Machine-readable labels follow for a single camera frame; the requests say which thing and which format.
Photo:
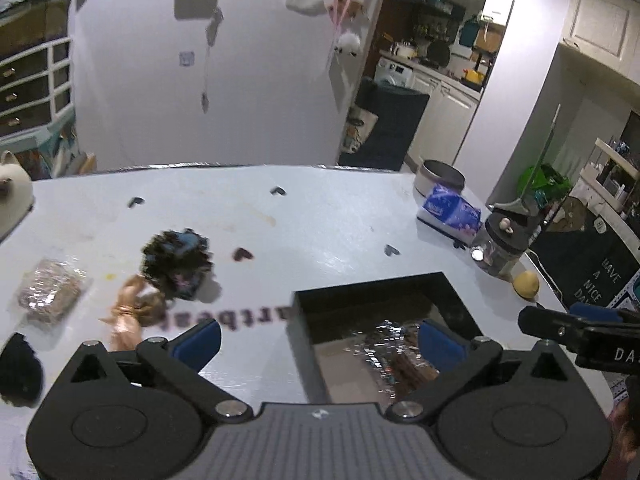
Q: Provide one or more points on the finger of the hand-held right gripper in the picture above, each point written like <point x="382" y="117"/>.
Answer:
<point x="597" y="311"/>
<point x="550" y="324"/>

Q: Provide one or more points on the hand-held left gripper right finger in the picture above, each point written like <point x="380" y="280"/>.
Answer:
<point x="440" y="345"/>

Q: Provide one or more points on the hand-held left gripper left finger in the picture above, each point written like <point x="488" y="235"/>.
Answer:
<point x="197" y="342"/>

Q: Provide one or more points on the glittery clear packet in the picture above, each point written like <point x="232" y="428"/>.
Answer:
<point x="387" y="355"/>

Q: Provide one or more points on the beige satin scrunchie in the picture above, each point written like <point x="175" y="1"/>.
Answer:
<point x="131" y="312"/>

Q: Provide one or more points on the black box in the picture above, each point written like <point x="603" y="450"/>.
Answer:
<point x="370" y="320"/>

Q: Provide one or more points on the dark floral scrunchie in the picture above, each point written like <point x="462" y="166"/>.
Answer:
<point x="176" y="271"/>

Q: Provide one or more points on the clear packet of pink ties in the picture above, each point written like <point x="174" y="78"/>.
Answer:
<point x="50" y="291"/>

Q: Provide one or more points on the plain black scrunchie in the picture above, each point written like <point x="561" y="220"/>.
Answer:
<point x="20" y="370"/>

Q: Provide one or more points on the yellow lemon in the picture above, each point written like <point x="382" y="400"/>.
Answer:
<point x="526" y="285"/>

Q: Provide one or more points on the glass jar with dark lid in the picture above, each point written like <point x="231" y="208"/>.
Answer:
<point x="497" y="250"/>

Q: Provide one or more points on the blue tissue pack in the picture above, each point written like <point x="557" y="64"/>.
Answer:
<point x="450" y="211"/>

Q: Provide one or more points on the green plastic bag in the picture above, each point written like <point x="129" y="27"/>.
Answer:
<point x="542" y="182"/>

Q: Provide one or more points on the white shelf with clutter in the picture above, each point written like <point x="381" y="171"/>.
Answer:
<point x="616" y="170"/>

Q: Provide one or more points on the round metal tin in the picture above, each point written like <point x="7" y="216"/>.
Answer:
<point x="440" y="177"/>

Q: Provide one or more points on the dark fabric chair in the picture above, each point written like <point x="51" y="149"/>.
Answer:
<point x="387" y="127"/>

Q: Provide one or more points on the printed tote bag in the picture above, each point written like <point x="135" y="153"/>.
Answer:
<point x="357" y="130"/>

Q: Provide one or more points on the cream cat-shaped ceramic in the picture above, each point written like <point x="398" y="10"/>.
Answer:
<point x="11" y="192"/>

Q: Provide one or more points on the white kitchen base cabinets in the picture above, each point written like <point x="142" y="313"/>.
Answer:
<point x="447" y="105"/>

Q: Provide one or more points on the yellow pot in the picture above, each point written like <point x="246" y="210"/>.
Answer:
<point x="473" y="76"/>

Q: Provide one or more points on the white washing machine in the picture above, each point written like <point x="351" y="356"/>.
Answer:
<point x="395" y="72"/>

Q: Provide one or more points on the white upper cupboard door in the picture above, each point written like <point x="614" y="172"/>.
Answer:
<point x="600" y="22"/>

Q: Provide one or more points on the black frying pan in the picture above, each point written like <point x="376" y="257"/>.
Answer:
<point x="439" y="52"/>

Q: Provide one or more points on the white kitchen pot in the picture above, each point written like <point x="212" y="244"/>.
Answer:
<point x="405" y="50"/>

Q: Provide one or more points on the white drawer cabinet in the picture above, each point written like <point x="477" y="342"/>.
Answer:
<point x="32" y="77"/>

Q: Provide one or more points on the white fluffy plush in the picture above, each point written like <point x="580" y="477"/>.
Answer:
<point x="347" y="42"/>

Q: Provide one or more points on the wall outlet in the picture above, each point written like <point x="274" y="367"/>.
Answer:
<point x="186" y="58"/>

